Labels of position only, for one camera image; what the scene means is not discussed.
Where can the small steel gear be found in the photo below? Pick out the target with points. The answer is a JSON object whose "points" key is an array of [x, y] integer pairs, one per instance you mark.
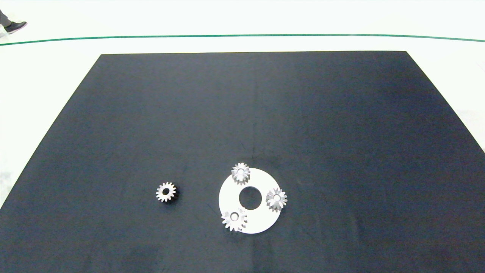
{"points": [[244, 170], [271, 200], [162, 192]]}

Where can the dark mat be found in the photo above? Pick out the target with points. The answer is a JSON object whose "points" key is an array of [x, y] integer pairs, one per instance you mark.
{"points": [[151, 121]]}

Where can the round white plate with pins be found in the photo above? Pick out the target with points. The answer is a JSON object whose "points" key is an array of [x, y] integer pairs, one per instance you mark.
{"points": [[261, 218]]}

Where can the larger steel gear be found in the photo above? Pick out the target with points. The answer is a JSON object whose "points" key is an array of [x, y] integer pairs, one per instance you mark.
{"points": [[228, 220]]}

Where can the person's foot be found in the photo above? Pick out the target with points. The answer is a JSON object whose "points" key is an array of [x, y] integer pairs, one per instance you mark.
{"points": [[15, 26]]}

